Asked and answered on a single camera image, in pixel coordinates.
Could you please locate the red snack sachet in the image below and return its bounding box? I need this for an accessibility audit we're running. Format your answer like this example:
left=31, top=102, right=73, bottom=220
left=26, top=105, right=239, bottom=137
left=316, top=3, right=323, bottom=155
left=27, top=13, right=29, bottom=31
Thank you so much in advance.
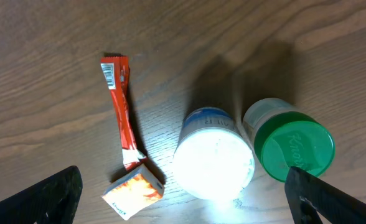
left=100, top=55, right=146, bottom=170

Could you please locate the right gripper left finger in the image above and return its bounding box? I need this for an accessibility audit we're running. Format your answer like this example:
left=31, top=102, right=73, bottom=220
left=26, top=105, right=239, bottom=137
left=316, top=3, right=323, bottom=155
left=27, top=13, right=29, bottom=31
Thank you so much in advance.
left=0, top=166, right=83, bottom=224

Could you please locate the orange Kleenex tissue pack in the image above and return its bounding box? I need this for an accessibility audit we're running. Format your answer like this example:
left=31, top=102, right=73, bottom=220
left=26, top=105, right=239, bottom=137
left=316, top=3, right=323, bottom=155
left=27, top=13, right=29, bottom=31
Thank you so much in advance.
left=101, top=164, right=165, bottom=220

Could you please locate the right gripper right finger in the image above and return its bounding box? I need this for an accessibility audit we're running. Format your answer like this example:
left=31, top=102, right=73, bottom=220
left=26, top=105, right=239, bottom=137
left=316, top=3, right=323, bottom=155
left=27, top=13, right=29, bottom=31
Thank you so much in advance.
left=284, top=166, right=366, bottom=224

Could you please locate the green-lid seasoning jar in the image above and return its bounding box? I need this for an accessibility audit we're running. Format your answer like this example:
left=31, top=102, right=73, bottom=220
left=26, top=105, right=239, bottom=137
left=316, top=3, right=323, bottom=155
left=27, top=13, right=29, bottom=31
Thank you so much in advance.
left=242, top=98, right=336, bottom=182

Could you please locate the white cylindrical container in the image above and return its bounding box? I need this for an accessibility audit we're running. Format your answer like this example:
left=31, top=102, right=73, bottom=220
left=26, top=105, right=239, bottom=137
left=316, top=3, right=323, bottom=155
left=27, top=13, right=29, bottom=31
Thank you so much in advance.
left=172, top=107, right=255, bottom=200

